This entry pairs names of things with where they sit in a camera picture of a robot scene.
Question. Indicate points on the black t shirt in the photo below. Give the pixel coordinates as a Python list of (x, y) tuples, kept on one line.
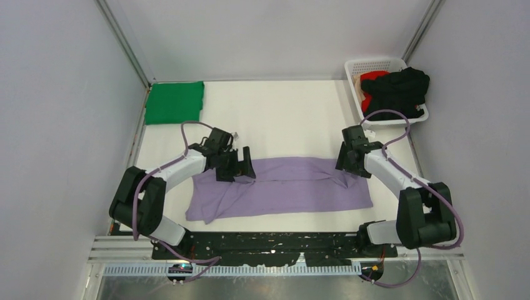
[(403, 91)]

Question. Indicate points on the beige t shirt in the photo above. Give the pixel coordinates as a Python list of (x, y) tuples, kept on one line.
[(356, 80)]

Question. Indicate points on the folded green t shirt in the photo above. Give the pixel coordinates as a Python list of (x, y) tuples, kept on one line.
[(174, 103)]

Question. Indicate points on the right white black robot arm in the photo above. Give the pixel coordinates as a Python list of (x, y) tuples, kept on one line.
[(424, 209)]

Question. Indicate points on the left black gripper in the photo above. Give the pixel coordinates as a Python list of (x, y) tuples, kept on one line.
[(240, 169)]

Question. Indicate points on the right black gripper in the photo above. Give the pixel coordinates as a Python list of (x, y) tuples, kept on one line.
[(344, 164)]

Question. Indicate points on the red t shirt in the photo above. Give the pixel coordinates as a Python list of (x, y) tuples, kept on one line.
[(366, 77)]

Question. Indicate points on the white plastic laundry basket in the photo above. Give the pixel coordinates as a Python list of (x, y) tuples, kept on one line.
[(356, 67)]

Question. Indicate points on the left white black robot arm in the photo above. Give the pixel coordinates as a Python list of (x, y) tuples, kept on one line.
[(139, 200)]

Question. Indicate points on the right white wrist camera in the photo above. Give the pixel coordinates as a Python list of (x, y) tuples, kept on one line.
[(370, 134)]

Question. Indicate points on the aluminium frame rail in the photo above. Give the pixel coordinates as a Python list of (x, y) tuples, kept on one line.
[(122, 256)]

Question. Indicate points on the purple t shirt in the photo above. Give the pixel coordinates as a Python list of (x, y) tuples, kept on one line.
[(282, 185)]

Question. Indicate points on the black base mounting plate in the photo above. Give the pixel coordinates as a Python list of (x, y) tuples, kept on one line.
[(275, 249)]

